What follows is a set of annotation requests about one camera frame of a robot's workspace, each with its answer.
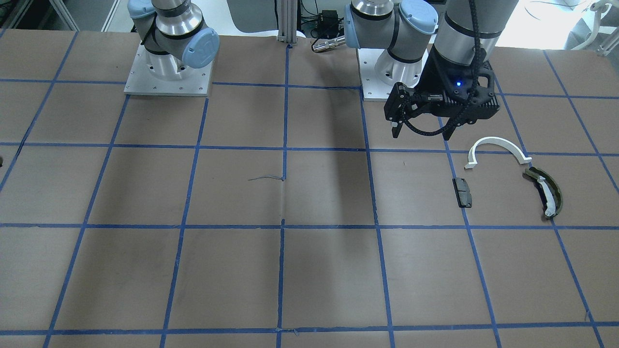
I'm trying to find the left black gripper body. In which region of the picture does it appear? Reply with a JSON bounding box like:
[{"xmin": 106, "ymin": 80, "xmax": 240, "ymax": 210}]
[{"xmin": 412, "ymin": 47, "xmax": 500, "ymax": 124}]

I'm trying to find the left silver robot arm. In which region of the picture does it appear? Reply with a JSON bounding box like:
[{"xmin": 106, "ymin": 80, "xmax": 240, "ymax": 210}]
[{"xmin": 343, "ymin": 0, "xmax": 517, "ymax": 140}]

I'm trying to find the black brake pad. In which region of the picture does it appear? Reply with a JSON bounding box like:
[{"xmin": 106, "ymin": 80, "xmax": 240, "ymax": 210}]
[{"xmin": 452, "ymin": 177, "xmax": 472, "ymax": 208}]

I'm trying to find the white curved plastic part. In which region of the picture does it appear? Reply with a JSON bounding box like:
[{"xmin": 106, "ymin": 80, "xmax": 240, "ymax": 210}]
[{"xmin": 464, "ymin": 136, "xmax": 532, "ymax": 170}]

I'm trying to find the green curved brake shoe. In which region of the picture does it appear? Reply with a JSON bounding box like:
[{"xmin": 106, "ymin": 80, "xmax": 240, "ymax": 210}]
[{"xmin": 523, "ymin": 167, "xmax": 563, "ymax": 219}]

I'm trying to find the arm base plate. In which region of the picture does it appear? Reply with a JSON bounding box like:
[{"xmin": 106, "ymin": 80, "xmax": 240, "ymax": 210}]
[
  {"xmin": 357, "ymin": 46, "xmax": 436, "ymax": 102},
  {"xmin": 124, "ymin": 44, "xmax": 214, "ymax": 97}
]

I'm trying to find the aluminium frame post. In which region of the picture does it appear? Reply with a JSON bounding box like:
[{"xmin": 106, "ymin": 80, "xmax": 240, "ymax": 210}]
[{"xmin": 275, "ymin": 0, "xmax": 298, "ymax": 46}]

